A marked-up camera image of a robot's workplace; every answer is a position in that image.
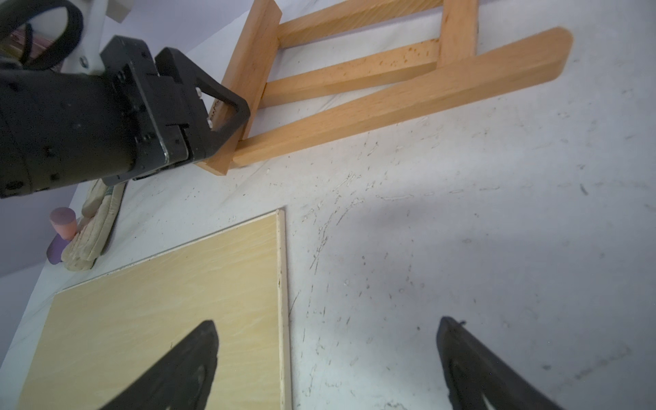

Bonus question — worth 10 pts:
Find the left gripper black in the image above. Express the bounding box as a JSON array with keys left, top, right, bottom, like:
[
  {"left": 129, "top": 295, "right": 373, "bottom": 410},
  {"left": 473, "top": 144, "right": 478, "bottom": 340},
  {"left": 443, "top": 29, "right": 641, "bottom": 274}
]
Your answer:
[{"left": 1, "top": 36, "right": 250, "bottom": 198}]

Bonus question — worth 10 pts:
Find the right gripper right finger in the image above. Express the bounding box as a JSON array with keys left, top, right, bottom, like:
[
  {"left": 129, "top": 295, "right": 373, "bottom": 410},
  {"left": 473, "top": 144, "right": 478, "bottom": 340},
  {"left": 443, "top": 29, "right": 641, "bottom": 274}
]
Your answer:
[{"left": 437, "top": 316, "right": 560, "bottom": 409}]

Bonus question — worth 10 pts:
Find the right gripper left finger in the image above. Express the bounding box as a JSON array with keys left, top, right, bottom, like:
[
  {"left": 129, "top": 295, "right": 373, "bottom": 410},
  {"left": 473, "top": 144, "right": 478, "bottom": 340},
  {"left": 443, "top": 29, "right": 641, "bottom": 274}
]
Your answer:
[{"left": 104, "top": 320, "right": 220, "bottom": 409}]

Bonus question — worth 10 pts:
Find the light plywood board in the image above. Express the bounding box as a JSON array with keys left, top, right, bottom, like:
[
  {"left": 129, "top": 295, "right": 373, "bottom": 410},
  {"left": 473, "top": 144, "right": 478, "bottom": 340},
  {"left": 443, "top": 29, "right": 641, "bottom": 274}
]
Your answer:
[{"left": 19, "top": 210, "right": 292, "bottom": 409}]

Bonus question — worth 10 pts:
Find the wooden easel frame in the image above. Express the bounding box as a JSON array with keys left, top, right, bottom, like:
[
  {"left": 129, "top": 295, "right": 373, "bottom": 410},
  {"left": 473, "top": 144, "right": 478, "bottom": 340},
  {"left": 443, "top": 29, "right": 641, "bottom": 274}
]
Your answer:
[{"left": 201, "top": 1, "right": 573, "bottom": 175}]

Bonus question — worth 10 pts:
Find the purple pink garden trowel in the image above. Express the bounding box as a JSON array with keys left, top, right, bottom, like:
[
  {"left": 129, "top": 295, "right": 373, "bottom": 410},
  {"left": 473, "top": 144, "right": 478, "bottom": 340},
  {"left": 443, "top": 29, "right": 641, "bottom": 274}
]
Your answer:
[{"left": 46, "top": 207, "right": 78, "bottom": 265}]

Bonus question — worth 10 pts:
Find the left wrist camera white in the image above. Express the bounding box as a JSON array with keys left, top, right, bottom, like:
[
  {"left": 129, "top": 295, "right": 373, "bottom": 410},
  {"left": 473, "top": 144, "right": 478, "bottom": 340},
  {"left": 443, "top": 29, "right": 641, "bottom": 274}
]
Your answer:
[{"left": 31, "top": 0, "right": 135, "bottom": 75}]

